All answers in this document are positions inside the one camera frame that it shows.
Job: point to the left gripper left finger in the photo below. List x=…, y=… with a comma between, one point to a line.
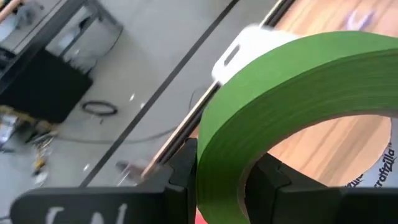
x=180, y=193

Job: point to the metal frame rack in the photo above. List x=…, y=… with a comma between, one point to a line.
x=77, y=37

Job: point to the green tape roll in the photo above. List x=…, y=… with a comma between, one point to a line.
x=280, y=77

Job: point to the black equipment case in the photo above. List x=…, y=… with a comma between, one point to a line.
x=46, y=87

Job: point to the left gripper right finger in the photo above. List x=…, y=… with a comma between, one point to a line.
x=295, y=205

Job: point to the white plastic bin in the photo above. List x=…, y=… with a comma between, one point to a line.
x=248, y=46

